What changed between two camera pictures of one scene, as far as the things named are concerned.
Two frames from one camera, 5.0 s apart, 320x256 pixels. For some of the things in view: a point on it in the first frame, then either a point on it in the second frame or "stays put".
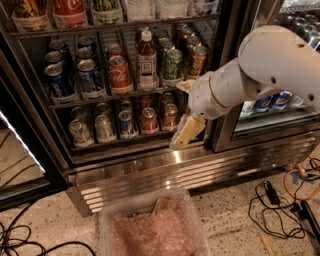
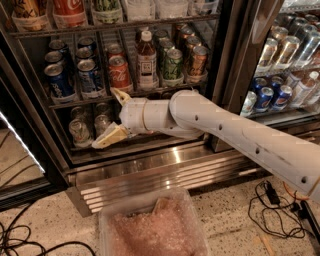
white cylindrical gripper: [201, 98] → [132, 115]
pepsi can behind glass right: [280, 100] stays put
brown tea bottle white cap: [147, 75] stays put
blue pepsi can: [88, 76] stays put
